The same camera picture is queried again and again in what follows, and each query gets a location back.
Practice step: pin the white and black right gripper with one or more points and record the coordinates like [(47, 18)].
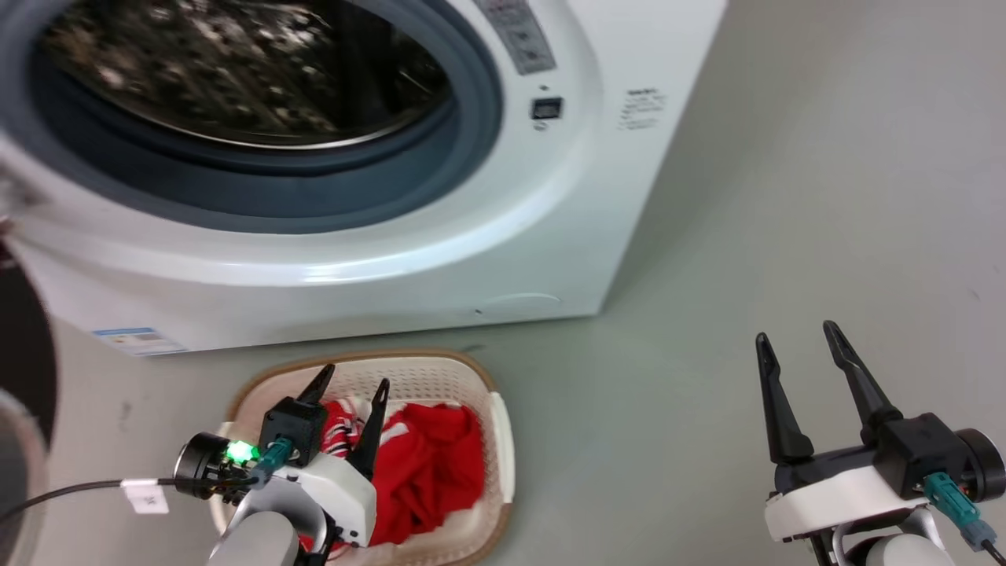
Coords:
[(833, 495)]

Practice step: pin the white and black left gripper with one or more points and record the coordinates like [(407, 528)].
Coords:
[(338, 491)]

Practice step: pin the red garment with white lettering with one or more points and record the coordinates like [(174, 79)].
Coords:
[(432, 464)]

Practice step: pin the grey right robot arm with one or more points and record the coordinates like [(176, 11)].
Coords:
[(904, 550)]

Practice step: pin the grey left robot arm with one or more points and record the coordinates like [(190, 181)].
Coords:
[(259, 538)]

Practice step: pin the cream laundry basket brown rim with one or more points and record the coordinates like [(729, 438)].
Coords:
[(424, 377)]

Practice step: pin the washing machine door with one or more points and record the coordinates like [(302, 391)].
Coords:
[(23, 377)]

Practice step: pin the stainless steel washing machine drum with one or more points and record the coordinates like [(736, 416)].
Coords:
[(236, 71)]

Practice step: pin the blue and white energy label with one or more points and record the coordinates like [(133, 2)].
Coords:
[(137, 340)]

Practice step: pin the grey rubber door gasket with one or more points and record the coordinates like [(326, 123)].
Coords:
[(314, 177)]

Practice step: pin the white front-load washing machine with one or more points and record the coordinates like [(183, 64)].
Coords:
[(511, 196)]

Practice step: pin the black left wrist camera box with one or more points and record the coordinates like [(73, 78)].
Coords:
[(292, 424)]

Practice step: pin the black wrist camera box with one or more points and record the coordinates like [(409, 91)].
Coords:
[(292, 424), (919, 452)]

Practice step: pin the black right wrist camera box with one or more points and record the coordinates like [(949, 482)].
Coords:
[(919, 452)]

